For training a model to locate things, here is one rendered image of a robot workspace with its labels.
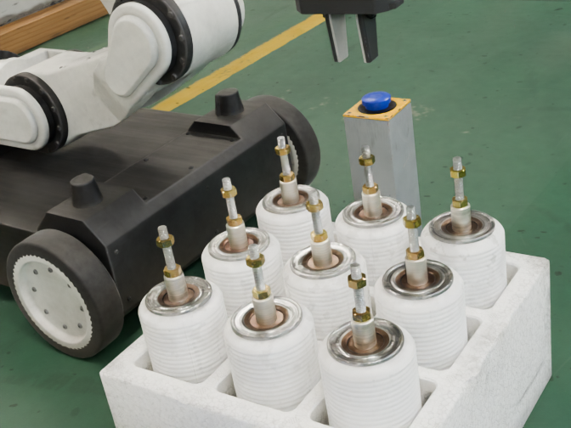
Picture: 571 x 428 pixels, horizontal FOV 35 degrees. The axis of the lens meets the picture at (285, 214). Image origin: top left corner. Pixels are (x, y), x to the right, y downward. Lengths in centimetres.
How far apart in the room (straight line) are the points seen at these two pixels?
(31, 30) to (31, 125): 158
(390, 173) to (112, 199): 42
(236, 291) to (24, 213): 54
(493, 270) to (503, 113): 98
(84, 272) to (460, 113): 101
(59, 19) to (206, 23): 191
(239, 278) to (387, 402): 27
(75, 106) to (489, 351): 83
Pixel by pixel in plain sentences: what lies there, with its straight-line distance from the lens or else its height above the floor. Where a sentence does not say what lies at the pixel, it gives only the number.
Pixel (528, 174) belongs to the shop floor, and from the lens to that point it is 175.
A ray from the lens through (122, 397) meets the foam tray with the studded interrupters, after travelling 107.
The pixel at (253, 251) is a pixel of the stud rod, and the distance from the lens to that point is 92.
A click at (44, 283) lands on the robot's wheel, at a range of 141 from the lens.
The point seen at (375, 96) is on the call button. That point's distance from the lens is 127.
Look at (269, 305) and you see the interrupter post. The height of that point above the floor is 27.
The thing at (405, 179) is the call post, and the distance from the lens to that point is 130.
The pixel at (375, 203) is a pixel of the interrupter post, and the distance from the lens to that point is 111.
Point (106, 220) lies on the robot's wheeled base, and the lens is 136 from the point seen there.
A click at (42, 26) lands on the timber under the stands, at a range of 316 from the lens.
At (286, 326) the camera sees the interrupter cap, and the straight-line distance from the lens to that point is 94.
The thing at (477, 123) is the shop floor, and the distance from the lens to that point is 198.
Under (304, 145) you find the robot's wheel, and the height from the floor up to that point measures 13.
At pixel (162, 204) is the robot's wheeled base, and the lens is 141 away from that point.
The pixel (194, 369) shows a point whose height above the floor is 18.
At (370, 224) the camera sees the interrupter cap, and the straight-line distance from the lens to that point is 110.
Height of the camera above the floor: 79
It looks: 28 degrees down
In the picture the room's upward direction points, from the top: 10 degrees counter-clockwise
